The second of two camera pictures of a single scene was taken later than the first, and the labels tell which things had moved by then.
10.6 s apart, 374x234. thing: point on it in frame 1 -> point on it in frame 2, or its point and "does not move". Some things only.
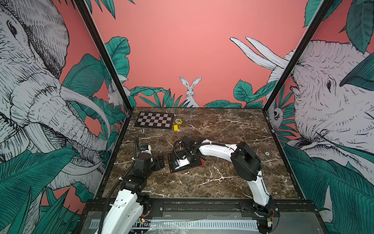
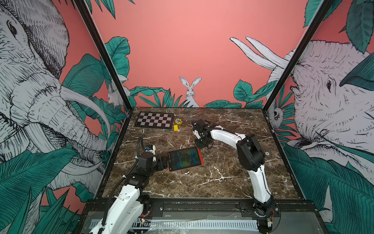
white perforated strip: [206, 224] does not move
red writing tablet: [173, 164] does not move
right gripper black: [187, 152] -> [199, 146]
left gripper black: [158, 162] does not move
